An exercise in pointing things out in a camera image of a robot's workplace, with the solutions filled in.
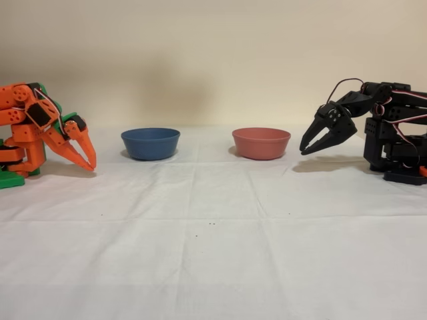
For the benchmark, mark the blue bowl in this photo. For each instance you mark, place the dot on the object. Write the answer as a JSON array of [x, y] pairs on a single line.
[[150, 145]]

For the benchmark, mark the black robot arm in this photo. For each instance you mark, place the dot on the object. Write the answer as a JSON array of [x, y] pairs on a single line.
[[383, 133]]

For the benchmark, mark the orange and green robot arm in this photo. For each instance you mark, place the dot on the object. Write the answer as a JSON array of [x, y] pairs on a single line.
[[20, 133]]

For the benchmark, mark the white tablecloth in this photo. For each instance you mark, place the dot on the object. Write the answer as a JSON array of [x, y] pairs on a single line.
[[213, 250]]

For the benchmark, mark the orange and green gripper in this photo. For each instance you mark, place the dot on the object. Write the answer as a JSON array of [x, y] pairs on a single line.
[[67, 136]]

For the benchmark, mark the red bowl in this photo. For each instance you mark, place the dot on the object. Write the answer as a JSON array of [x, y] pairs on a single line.
[[260, 145]]

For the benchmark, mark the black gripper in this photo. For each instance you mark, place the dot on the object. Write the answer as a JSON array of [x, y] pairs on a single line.
[[337, 127]]

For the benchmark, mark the small orange clamp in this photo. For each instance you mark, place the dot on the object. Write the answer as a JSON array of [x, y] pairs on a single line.
[[424, 170]]

